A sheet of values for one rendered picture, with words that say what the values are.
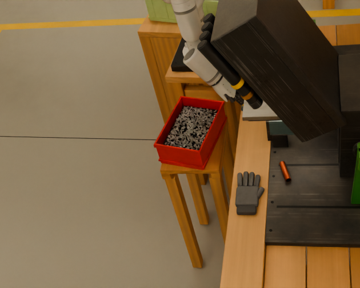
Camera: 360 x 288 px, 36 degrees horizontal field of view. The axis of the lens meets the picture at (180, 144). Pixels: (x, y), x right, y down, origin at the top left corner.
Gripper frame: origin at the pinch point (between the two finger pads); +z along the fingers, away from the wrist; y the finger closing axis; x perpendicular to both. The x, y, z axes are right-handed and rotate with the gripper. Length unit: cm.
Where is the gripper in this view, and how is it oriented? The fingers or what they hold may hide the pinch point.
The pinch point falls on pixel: (240, 99)
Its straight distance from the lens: 240.0
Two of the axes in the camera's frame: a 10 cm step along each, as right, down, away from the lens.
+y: -1.6, 7.3, -6.7
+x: 6.9, -4.1, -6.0
